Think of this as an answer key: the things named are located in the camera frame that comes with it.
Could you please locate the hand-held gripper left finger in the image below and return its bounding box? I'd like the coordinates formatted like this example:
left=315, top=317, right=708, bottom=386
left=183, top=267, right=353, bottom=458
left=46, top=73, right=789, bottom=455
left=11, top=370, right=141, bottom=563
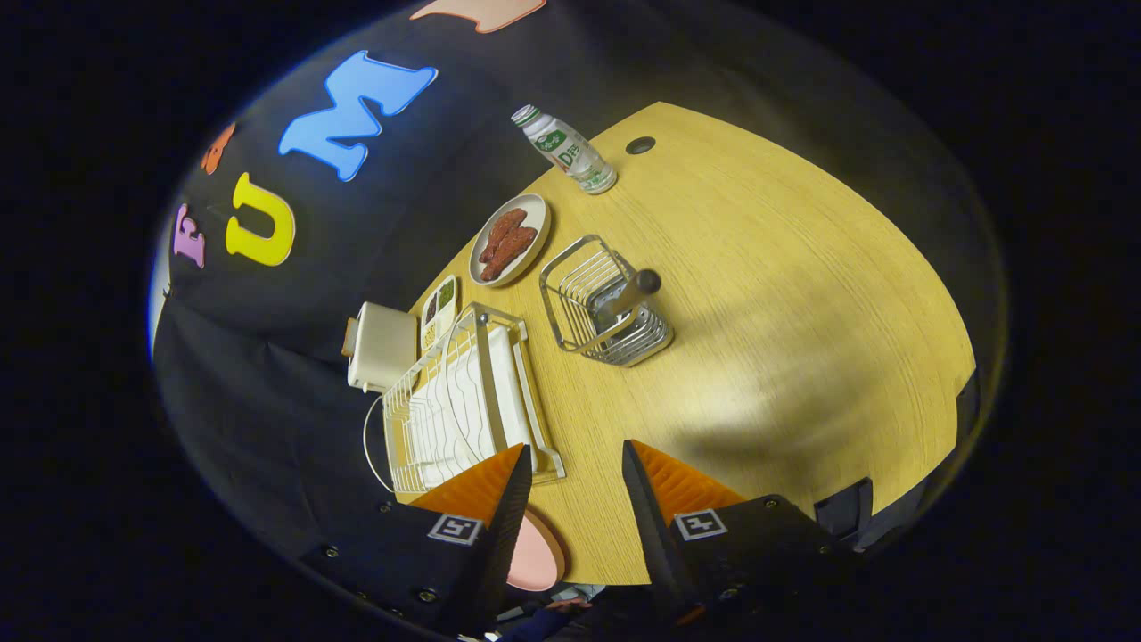
left=299, top=443, right=534, bottom=636

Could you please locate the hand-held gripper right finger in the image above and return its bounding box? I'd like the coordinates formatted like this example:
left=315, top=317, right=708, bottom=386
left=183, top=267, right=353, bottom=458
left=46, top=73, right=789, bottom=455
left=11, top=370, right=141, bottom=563
left=622, top=440, right=861, bottom=625

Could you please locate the pink plate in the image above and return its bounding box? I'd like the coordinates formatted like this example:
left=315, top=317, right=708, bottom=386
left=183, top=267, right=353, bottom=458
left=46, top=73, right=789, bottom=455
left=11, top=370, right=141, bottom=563
left=506, top=510, right=568, bottom=593

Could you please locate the white wire dish rack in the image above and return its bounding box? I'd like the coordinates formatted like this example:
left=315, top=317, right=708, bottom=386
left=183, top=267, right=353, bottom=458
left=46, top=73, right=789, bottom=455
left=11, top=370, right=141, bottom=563
left=363, top=301, right=567, bottom=496

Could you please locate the metal wire basket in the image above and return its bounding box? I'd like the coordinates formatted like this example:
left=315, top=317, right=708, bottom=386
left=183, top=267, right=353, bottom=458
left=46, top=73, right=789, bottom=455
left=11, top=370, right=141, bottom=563
left=538, top=234, right=675, bottom=368

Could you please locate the dark-handled spoon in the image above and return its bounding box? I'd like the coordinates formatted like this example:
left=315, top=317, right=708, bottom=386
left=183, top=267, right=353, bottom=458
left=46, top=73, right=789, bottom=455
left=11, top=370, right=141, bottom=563
left=595, top=269, right=662, bottom=333

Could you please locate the white divided dish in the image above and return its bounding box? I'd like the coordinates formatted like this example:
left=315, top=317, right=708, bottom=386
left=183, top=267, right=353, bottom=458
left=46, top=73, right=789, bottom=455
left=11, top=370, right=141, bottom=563
left=419, top=275, right=459, bottom=353

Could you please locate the grey round plate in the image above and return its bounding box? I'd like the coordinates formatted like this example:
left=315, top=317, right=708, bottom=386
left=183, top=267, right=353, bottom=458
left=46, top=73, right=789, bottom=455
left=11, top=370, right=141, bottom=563
left=469, top=193, right=552, bottom=288

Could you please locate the white drain tray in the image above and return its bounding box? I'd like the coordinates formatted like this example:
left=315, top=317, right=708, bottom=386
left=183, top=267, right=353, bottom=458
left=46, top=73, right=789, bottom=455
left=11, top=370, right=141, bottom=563
left=392, top=325, right=536, bottom=487

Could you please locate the white toaster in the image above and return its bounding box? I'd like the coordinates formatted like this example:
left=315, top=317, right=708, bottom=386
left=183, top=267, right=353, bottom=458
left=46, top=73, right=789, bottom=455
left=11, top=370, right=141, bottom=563
left=346, top=301, right=418, bottom=394

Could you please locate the red meat piece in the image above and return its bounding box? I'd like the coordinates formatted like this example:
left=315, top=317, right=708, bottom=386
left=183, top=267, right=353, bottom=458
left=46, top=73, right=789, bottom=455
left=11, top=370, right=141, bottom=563
left=481, top=226, right=539, bottom=283
left=479, top=208, right=529, bottom=264

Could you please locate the white drink bottle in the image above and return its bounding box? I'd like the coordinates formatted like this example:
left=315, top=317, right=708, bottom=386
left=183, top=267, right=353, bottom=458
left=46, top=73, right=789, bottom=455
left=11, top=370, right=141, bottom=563
left=511, top=104, right=618, bottom=195

